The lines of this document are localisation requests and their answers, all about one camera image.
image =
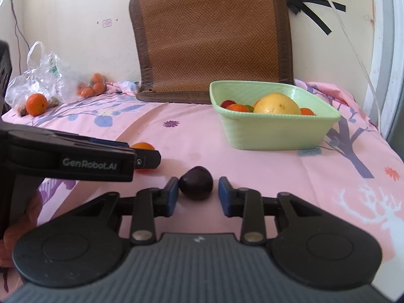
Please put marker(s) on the brown woven seat mat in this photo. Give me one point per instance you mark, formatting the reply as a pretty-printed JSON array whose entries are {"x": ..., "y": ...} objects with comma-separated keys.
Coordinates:
[{"x": 211, "y": 38}]

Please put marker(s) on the white door frame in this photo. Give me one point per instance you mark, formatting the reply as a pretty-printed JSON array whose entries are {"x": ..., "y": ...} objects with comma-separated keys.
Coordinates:
[{"x": 386, "y": 53}]

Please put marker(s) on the dark purple fruit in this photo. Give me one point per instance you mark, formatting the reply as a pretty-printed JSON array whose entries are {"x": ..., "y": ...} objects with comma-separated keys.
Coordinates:
[{"x": 195, "y": 183}]

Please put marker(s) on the pink printed bedsheet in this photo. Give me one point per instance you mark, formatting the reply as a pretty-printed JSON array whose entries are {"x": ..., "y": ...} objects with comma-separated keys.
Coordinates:
[{"x": 284, "y": 176}]

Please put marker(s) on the clear plastic bag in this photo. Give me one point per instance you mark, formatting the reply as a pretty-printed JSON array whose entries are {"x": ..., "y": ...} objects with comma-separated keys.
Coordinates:
[{"x": 44, "y": 72}]

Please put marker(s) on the small orange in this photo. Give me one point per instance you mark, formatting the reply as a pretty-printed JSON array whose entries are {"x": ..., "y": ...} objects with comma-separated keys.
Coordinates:
[
  {"x": 306, "y": 111},
  {"x": 237, "y": 108},
  {"x": 143, "y": 146}
]

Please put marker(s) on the black ribbon tie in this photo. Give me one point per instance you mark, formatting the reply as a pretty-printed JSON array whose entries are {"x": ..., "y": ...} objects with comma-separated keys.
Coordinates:
[{"x": 311, "y": 8}]

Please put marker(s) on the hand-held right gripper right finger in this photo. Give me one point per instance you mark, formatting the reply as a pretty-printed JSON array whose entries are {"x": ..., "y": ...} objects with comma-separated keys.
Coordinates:
[{"x": 224, "y": 195}]

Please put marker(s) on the person's left hand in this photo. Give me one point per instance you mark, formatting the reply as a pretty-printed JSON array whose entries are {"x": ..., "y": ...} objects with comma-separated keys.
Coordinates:
[{"x": 19, "y": 240}]

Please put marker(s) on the pale green plastic basket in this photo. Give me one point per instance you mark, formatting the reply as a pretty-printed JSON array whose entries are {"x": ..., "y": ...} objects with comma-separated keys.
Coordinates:
[{"x": 271, "y": 132}]

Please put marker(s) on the small wall sticker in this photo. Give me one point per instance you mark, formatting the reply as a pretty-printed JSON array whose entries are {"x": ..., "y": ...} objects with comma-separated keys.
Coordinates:
[{"x": 107, "y": 23}]

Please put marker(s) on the small tangerine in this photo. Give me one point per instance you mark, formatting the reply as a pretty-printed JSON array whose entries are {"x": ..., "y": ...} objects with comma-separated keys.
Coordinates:
[
  {"x": 97, "y": 77},
  {"x": 99, "y": 88},
  {"x": 87, "y": 92}
]

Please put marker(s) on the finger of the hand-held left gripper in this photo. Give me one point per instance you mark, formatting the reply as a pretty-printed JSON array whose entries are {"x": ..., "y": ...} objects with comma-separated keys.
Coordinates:
[
  {"x": 148, "y": 160},
  {"x": 107, "y": 142}
]

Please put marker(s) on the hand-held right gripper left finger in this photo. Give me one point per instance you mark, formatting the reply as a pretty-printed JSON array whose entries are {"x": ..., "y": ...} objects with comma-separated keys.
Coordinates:
[{"x": 172, "y": 195}]

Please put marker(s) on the green tomato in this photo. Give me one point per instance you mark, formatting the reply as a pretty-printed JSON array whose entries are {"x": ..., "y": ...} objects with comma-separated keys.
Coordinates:
[{"x": 250, "y": 109}]

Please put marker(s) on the red tomato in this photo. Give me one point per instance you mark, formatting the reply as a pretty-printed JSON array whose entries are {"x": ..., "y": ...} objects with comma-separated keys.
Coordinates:
[{"x": 226, "y": 103}]

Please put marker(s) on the small brown fruit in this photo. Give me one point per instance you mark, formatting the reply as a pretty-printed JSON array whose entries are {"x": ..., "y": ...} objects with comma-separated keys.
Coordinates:
[
  {"x": 23, "y": 110},
  {"x": 53, "y": 102}
]

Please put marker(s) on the yellow grapefruit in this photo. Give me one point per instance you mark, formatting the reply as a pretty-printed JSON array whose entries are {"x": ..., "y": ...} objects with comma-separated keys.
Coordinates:
[{"x": 277, "y": 104}]

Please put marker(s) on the large orange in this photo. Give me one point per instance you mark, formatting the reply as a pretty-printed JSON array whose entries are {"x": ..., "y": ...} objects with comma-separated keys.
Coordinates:
[{"x": 36, "y": 104}]

